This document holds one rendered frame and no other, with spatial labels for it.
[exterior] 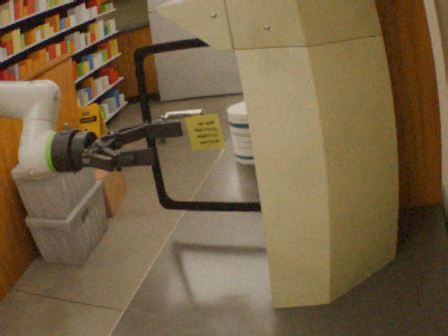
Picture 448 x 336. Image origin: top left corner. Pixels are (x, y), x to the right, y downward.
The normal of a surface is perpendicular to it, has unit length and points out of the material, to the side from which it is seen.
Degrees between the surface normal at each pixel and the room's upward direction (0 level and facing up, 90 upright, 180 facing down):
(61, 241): 96
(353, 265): 90
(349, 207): 90
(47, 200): 96
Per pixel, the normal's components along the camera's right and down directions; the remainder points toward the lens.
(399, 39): -0.23, 0.40
